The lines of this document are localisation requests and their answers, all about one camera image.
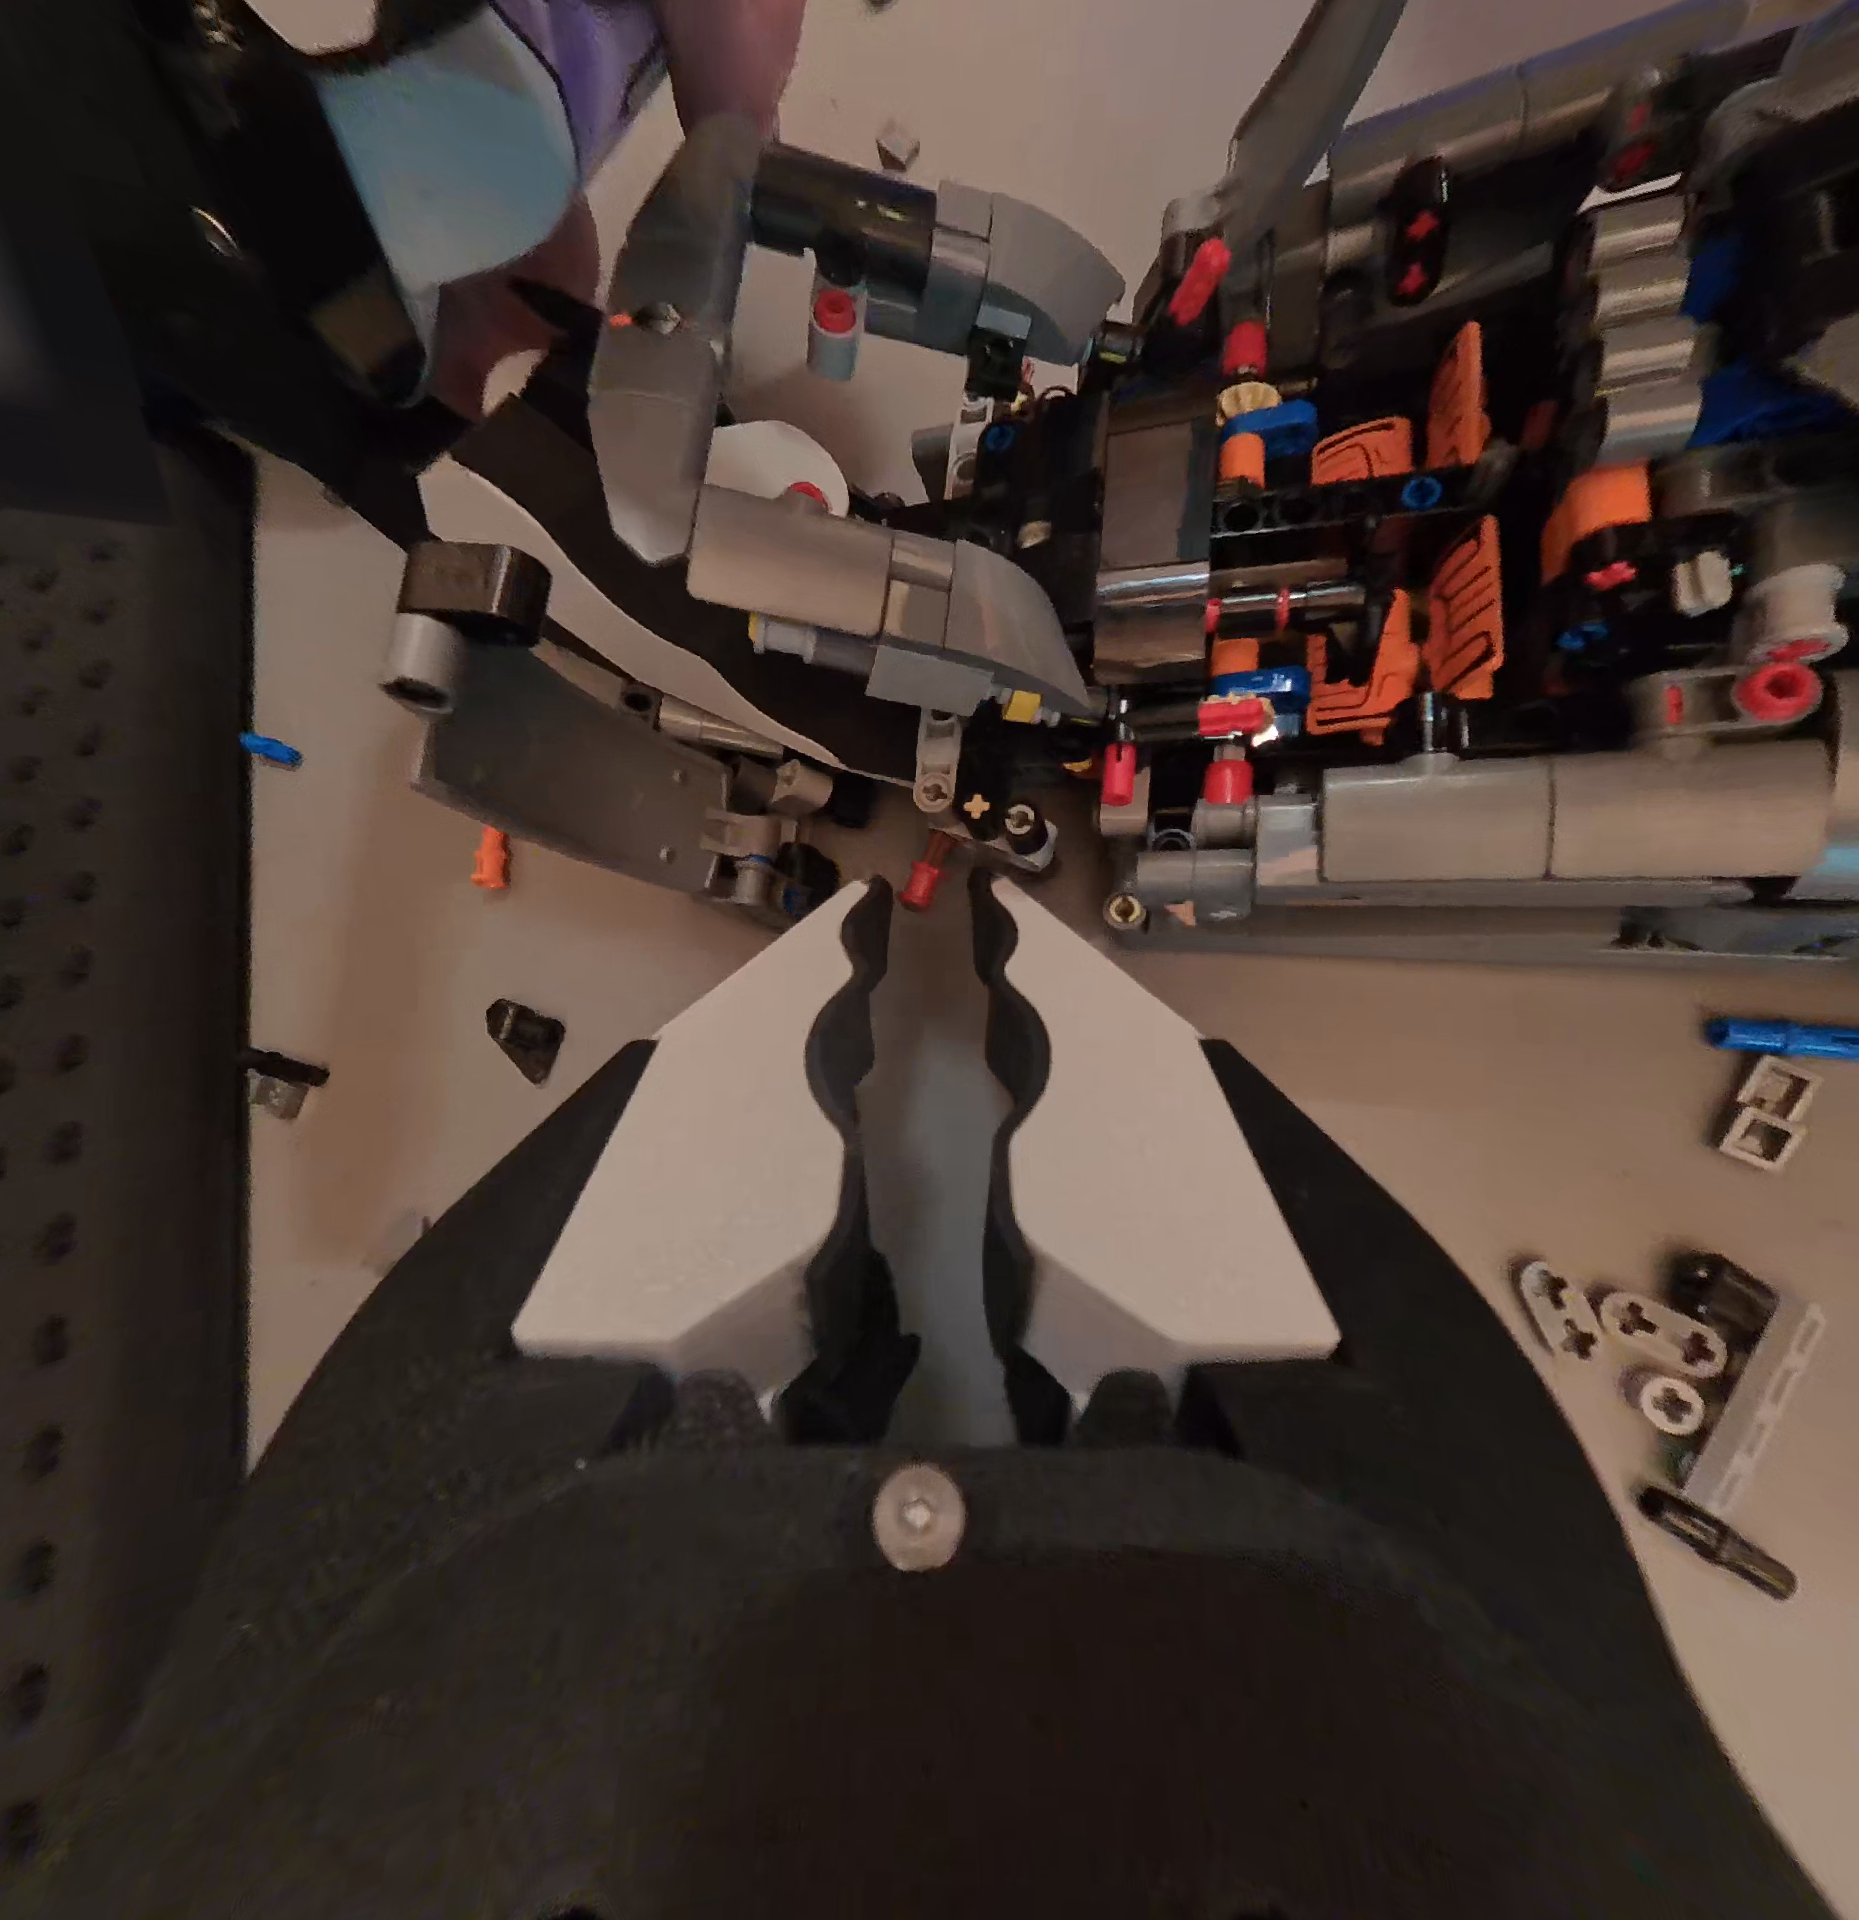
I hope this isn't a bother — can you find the light grey lego bracket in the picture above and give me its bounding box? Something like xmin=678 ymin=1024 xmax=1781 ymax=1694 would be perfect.
xmin=1714 ymin=1053 xmax=1825 ymax=1167

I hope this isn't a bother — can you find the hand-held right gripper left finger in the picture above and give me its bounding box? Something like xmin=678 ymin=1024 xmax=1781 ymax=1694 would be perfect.
xmin=510 ymin=874 xmax=896 ymax=1439

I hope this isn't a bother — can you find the black lego connector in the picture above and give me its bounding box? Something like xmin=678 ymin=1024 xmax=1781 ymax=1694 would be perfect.
xmin=236 ymin=1044 xmax=335 ymax=1121

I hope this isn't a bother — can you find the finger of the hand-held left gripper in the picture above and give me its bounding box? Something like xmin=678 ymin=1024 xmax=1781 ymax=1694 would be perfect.
xmin=315 ymin=0 xmax=875 ymax=786
xmin=709 ymin=418 xmax=859 ymax=522

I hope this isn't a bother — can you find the person's left hand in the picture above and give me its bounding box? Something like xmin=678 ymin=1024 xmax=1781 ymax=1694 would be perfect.
xmin=431 ymin=0 xmax=806 ymax=413

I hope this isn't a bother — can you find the black lego axle pin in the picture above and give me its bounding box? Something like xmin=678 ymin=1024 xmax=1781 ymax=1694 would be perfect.
xmin=1634 ymin=1483 xmax=1802 ymax=1601

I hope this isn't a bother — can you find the grey lego car model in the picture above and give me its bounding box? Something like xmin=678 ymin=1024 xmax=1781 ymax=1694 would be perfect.
xmin=381 ymin=0 xmax=1859 ymax=963

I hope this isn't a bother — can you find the black and grey lego piece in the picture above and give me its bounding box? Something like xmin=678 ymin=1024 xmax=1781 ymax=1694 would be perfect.
xmin=381 ymin=539 xmax=555 ymax=707

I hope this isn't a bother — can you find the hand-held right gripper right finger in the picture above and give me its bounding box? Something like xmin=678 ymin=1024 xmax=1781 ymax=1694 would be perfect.
xmin=968 ymin=872 xmax=1342 ymax=1431

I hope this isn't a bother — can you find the dark grey lego connector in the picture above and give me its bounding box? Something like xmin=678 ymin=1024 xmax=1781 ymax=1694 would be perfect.
xmin=1668 ymin=1250 xmax=1781 ymax=1341

